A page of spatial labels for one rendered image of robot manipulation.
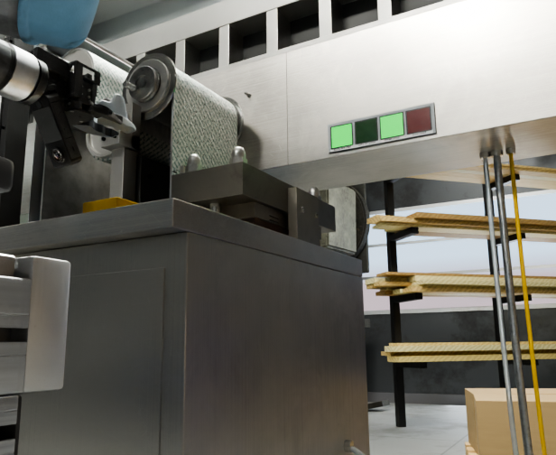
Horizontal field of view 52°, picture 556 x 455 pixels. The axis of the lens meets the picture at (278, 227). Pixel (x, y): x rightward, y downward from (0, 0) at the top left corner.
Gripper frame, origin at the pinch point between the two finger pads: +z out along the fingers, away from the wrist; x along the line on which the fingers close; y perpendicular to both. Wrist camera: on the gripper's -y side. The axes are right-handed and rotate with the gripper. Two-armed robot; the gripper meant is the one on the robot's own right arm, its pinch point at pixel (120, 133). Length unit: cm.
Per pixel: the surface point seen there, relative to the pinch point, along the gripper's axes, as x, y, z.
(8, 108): 33.1, 12.2, 0.1
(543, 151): -64, 5, 67
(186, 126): -0.3, 7.4, 18.2
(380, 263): 175, 67, 643
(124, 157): 7.8, -0.6, 8.9
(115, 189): 9.5, -6.9, 8.8
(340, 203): 185, 127, 539
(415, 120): -41, 10, 45
